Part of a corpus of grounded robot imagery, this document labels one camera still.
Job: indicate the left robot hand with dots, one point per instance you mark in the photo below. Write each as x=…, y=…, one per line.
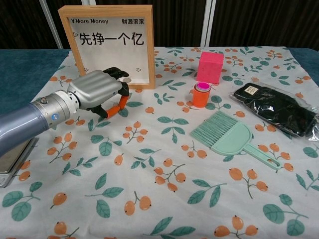
x=94, y=89

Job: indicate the mint green brush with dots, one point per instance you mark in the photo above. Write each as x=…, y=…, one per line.
x=211, y=127

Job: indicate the wooden frame money box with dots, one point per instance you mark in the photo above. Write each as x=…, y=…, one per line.
x=112, y=49

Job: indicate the orange nested cup stack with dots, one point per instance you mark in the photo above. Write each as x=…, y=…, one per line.
x=200, y=99

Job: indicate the black socks in plastic bag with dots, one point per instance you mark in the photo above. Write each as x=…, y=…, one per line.
x=274, y=109

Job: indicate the silver coin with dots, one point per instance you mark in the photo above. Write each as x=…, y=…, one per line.
x=127, y=79

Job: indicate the floral print tablecloth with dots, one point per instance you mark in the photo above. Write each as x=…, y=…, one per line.
x=159, y=199

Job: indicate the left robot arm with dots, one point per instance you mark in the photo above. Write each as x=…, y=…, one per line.
x=25, y=122

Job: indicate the pink foam cube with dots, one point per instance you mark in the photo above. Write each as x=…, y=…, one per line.
x=209, y=69

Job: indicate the white partition post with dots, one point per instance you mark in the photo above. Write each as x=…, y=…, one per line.
x=52, y=25
x=208, y=22

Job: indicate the silver digital scale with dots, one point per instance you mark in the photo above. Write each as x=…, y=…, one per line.
x=10, y=161

